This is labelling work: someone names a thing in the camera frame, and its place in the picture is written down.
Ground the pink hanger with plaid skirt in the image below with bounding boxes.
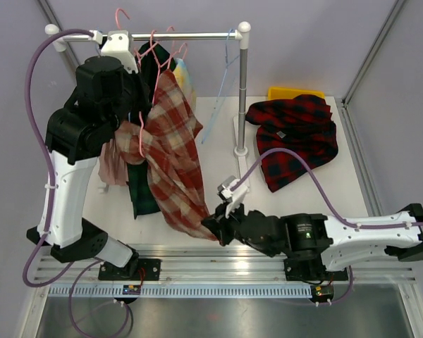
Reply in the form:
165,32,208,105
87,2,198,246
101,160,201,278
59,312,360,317
114,7,190,159

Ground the red beige plaid skirt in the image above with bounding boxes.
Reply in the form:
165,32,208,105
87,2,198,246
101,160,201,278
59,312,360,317
115,70,216,241

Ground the red black plaid skirt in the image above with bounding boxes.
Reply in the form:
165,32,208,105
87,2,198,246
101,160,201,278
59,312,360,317
245,94,338,192

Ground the blue wire hanger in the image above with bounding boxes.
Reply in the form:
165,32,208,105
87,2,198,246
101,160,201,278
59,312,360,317
200,29,239,144

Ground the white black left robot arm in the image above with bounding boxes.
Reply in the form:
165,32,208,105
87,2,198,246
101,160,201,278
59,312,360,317
27,56,151,280

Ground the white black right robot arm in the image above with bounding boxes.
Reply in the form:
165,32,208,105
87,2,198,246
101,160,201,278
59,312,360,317
201,204,423,284

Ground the dark green plaid skirt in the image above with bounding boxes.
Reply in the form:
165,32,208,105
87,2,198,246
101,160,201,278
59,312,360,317
126,40,173,220

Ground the pink pleated skirt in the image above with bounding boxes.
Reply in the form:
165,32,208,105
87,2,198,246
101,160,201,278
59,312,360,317
99,139,128,187

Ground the silver white clothes rack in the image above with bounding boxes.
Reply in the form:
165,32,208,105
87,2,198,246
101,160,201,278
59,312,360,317
44,21,251,177

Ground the pastel tie-dye garment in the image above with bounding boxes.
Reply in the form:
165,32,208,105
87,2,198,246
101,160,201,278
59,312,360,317
173,58,197,111

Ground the yellow plastic tray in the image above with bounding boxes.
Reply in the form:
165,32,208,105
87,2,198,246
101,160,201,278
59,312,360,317
267,87,325,101

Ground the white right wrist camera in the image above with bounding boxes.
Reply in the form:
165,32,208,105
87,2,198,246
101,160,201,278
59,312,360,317
217,175,250,218

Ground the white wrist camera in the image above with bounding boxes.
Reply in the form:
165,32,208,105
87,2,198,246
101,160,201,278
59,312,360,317
99,30,139,74
217,175,250,218

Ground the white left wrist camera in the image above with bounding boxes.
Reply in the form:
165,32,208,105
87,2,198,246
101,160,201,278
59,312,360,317
99,30,139,74

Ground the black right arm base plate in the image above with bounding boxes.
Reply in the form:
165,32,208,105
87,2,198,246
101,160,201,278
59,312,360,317
283,258,349,285

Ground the aluminium mounting rail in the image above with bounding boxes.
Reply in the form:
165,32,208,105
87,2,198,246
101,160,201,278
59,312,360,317
33,246,417,284

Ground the pink hanger on rail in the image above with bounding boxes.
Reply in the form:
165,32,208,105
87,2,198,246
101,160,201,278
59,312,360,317
135,40,176,84

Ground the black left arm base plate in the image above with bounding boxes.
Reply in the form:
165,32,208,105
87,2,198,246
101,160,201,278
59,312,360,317
98,258,161,282

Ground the white slotted cable duct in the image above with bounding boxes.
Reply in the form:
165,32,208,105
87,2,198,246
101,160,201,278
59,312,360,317
49,283,312,299

